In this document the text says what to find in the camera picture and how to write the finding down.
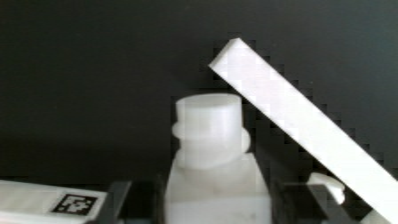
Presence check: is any white square tabletop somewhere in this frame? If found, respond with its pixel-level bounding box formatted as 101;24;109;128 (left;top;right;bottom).
207;38;398;224

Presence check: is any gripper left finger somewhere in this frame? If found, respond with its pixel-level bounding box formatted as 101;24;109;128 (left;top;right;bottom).
86;181;131;224

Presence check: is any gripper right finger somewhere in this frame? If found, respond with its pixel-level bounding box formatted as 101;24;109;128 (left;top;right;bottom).
276;184;358;224

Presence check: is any white table leg with tag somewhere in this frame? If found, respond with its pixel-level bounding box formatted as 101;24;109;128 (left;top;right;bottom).
165;93;271;224

